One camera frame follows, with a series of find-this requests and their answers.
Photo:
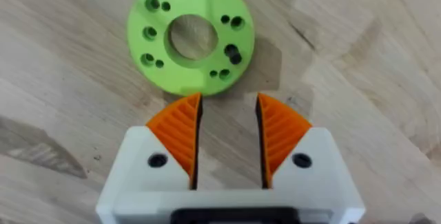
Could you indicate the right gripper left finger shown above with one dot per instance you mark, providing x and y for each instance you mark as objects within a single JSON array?
[{"x": 162, "y": 148}]

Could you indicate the green disc with holes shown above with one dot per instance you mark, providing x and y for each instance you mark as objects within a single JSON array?
[{"x": 190, "y": 34}]

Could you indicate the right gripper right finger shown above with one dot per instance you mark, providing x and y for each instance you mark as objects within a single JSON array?
[{"x": 296, "y": 148}]

